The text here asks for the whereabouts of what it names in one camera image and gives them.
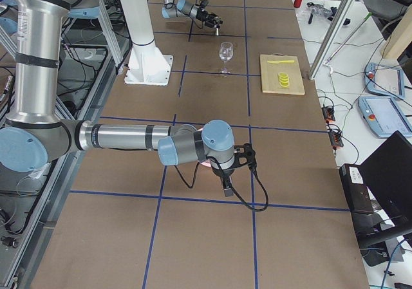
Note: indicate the blue teach pendant near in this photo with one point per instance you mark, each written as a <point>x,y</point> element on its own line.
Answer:
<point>384,116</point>

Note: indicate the wooden board upright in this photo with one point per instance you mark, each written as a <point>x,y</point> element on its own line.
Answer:
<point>400,38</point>

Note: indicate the aluminium frame post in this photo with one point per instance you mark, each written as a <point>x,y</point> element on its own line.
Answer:
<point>330,36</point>

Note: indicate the blue teach pendant far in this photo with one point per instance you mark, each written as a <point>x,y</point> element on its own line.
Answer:
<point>385,80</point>

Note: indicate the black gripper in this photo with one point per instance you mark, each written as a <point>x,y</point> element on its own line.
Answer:
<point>210,18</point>
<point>223,174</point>

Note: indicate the clear wine glass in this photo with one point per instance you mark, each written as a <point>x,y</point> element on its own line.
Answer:
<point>226,54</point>

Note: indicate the bamboo cutting board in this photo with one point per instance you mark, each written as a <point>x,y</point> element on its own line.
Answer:
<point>270,78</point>

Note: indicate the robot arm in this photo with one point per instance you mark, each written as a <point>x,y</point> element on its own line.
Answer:
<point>194,11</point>
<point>34,135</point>

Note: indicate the computer monitor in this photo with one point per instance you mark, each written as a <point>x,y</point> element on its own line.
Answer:
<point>387,174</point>

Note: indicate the yellow plastic knife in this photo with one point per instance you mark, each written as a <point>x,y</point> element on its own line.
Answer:
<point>289,61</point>

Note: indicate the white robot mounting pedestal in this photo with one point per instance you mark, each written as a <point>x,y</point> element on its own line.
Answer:
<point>147,65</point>

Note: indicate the blue teach pendant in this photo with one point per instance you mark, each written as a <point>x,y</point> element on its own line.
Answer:
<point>385,80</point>
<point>384,116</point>

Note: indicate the black box on desk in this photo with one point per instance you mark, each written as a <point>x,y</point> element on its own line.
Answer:
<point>356,192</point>

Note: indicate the pink plastic bowl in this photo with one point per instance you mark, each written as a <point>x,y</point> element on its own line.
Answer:
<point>206,163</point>

